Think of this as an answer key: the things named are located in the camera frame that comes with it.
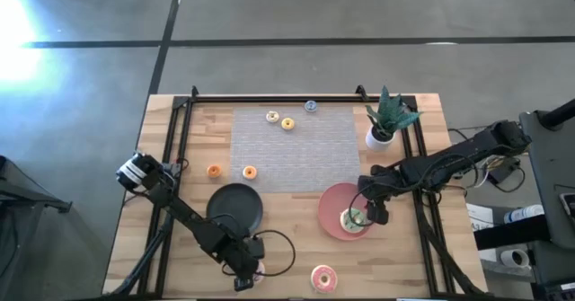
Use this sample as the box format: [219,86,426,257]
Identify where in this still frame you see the grey woven placemat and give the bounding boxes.
[230,106,362,194]

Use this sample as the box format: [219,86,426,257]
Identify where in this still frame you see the green frosted donut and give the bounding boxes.
[339,208,372,235]

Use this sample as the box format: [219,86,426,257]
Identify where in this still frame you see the grey equipment cart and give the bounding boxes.
[518,97,575,251]

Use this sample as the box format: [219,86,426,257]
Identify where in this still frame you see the large pink frosted donut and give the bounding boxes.
[310,264,339,294]

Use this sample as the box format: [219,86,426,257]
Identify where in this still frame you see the white tape roll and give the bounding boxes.
[500,248,532,269]

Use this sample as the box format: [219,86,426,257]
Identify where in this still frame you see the dark grey side stand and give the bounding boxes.
[0,155,74,301]

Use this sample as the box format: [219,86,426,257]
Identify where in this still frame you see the black right camera cable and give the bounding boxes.
[348,187,379,229]

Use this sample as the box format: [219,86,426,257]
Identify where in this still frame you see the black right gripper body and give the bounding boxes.
[357,164,396,203]

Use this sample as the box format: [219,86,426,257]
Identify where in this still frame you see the black aluminium table frame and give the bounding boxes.
[107,84,485,298]

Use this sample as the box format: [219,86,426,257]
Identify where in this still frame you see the white and blue bottle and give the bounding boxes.
[503,203,546,225]

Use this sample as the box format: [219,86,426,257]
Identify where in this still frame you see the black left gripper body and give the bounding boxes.
[226,245,261,282]

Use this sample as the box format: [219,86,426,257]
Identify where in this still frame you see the white paper box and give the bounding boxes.
[465,201,496,233]

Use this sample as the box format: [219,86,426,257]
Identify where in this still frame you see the green potted plant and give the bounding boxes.
[364,84,423,141]

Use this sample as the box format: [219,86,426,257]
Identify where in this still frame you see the black camera cable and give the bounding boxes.
[348,187,379,229]
[222,229,297,279]

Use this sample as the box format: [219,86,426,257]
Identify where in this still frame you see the pink plate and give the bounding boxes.
[317,182,375,242]

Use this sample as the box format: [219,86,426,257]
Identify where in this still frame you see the black plate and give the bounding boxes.
[206,182,264,238]

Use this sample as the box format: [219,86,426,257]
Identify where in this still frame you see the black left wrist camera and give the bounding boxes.
[246,235,267,261]

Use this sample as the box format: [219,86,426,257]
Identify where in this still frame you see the black shelf bar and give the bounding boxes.
[473,214,552,252]

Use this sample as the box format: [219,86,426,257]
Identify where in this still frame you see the white plant pot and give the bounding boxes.
[365,124,397,154]

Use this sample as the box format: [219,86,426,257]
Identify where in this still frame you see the black left camera cable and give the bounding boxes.
[222,229,297,279]

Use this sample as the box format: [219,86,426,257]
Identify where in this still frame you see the black power adapter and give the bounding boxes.
[488,161,518,184]

